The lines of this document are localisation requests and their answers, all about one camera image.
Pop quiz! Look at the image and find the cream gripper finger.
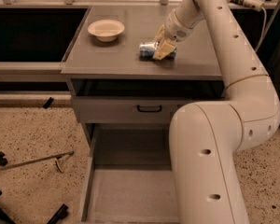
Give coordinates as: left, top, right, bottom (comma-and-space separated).
153, 38, 176, 60
153, 24, 164, 42

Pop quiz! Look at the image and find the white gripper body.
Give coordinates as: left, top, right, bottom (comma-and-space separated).
163, 0, 204, 43

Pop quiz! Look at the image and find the redbull can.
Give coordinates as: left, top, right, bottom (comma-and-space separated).
139, 42, 176, 60

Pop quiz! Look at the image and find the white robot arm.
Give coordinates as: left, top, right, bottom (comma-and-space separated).
153, 0, 280, 224

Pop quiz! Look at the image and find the grey drawer cabinet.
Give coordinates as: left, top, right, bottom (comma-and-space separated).
62, 5, 224, 138

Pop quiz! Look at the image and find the grey top drawer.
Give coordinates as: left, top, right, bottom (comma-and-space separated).
72, 96, 192, 124

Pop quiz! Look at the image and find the open grey middle drawer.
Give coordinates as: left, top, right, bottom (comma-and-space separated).
77, 124, 179, 224

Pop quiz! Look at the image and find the white power strip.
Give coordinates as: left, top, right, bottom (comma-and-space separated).
231, 0, 264, 12

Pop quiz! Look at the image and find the small black block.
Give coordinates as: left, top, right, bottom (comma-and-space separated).
43, 97, 54, 109

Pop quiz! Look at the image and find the long metal rod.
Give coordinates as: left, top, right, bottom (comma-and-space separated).
0, 151, 75, 172

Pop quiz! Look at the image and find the black drawer handle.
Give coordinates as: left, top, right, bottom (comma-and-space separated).
137, 105, 162, 113

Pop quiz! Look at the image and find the white cable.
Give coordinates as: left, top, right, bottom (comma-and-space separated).
254, 7, 269, 53

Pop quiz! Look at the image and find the grey rail beam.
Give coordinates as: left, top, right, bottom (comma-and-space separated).
0, 62, 65, 82

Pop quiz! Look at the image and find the black bracket bottom left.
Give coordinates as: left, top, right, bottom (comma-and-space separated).
47, 204, 68, 224

